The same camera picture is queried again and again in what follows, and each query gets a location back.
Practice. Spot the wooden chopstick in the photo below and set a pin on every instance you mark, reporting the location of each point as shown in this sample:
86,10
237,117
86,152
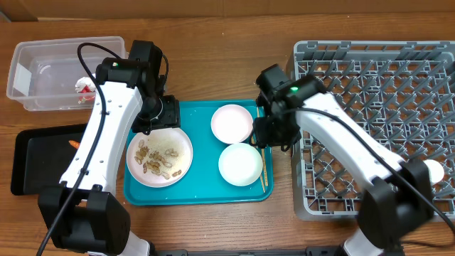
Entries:
262,177
265,179

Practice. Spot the teal plastic tray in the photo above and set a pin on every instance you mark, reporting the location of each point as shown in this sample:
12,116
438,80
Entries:
199,182

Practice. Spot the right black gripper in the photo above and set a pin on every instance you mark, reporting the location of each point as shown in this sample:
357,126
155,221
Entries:
268,137

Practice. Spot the black tray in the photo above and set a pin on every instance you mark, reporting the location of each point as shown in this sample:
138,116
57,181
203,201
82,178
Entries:
41,156

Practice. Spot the small white cup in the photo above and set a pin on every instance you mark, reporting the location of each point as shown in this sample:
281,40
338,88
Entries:
436,171

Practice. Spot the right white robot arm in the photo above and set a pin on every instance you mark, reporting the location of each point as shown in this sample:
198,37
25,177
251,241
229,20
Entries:
397,197

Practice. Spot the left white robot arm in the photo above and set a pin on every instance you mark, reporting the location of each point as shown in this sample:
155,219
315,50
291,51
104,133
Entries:
81,212

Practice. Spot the white bowl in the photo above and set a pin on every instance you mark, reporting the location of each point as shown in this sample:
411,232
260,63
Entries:
240,164
231,124

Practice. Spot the wooden chopstick right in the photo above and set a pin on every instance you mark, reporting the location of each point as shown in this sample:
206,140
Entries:
265,179

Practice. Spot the clear plastic bin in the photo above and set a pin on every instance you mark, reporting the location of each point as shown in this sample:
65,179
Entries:
43,74

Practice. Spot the white plate with peanuts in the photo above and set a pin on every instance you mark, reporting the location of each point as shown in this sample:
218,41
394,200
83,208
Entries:
160,158

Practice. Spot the red foil wrapper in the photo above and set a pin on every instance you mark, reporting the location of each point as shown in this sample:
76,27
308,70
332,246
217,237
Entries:
85,86

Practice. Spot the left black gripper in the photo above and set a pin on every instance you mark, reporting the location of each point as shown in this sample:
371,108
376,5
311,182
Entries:
171,116

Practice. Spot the wooden chopstick left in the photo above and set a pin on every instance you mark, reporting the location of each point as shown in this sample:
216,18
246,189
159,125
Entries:
262,177

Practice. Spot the orange carrot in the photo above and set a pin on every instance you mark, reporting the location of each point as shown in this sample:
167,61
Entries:
74,144

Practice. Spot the grey dish rack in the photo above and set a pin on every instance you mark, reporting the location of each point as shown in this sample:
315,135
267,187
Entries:
400,92

